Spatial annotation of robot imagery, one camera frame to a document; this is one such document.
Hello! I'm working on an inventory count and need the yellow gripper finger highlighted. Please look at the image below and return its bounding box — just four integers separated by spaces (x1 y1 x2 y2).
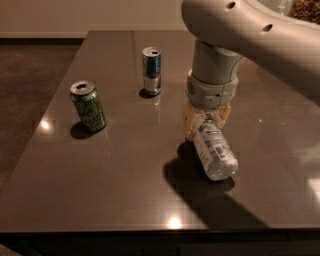
183 99 207 141
210 105 231 129

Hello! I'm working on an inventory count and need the blue labelled plastic bottle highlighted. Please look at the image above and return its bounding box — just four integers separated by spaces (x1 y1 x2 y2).
193 122 239 181

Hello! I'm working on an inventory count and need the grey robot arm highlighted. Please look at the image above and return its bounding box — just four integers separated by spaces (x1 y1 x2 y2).
181 0 320 140

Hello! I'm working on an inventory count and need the clear plastic water bottle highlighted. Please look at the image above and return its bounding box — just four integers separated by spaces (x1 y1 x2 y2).
258 0 295 16

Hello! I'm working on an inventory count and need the blue silver energy drink can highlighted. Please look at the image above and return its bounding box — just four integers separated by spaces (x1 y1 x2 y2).
142 47 161 95

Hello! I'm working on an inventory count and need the green soda can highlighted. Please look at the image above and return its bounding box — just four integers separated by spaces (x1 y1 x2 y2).
70 80 106 132

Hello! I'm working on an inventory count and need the jar of granola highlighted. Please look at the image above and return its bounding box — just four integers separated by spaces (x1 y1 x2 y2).
289 0 320 25

